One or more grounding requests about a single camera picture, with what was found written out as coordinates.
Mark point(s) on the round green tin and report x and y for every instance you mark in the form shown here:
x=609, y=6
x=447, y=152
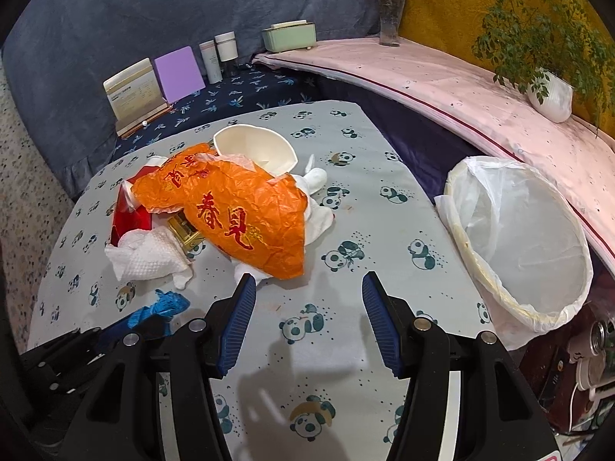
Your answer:
x=288, y=37

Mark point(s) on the pink cloth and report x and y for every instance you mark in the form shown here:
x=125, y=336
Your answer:
x=432, y=77

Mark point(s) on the panda print tablecloth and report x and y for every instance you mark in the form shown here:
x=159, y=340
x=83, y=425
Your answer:
x=336, y=230

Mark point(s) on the blue-grey blanket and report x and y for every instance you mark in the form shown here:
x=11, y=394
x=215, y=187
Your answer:
x=144, y=19

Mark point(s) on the dark purple cloth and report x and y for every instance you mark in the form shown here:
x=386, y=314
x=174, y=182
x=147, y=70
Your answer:
x=408, y=129

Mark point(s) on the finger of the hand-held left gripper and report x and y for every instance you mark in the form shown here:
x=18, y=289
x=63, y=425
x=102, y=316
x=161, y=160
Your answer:
x=77, y=374
x=62, y=348

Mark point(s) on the speckled floral cloth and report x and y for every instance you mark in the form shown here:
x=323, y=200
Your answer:
x=24, y=177

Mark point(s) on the green plant in white pot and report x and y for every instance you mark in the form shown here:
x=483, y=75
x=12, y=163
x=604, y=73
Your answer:
x=552, y=98

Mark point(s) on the glass vase with red flowers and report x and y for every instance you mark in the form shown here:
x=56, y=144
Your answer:
x=390, y=24

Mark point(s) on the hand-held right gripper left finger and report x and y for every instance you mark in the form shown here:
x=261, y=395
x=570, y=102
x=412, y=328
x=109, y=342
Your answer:
x=238, y=326

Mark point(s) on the orange plastic bag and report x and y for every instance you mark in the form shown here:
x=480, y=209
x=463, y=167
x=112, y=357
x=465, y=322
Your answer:
x=240, y=201

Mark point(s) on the white crumpled tissue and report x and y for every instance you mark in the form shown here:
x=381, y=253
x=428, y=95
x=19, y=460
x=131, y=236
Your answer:
x=317, y=216

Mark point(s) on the purple card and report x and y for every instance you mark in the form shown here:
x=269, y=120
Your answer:
x=178, y=74

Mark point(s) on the yellow cloth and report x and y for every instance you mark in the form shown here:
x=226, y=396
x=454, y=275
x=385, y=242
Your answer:
x=447, y=5

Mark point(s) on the red paper cup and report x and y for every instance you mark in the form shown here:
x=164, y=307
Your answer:
x=127, y=223

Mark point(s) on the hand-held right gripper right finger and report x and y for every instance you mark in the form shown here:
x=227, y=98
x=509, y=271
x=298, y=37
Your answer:
x=382, y=331

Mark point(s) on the navy printed cloth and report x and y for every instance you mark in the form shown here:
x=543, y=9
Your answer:
x=230, y=96

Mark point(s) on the blue wrapper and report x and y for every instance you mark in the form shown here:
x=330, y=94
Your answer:
x=166, y=305

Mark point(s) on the white power strip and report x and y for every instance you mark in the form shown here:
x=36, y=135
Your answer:
x=593, y=374

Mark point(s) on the crushed white paper bowl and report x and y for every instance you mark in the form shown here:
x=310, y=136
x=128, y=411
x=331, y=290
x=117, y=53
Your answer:
x=254, y=146

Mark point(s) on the small gold box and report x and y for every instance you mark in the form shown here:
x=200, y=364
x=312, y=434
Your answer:
x=185, y=235

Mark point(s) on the white paper towel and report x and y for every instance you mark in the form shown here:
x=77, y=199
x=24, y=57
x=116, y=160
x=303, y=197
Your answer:
x=144, y=254

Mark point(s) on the white tube bottle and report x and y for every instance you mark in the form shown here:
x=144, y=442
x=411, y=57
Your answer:
x=210, y=62

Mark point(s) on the open beige box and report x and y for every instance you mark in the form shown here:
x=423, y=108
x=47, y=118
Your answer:
x=132, y=89

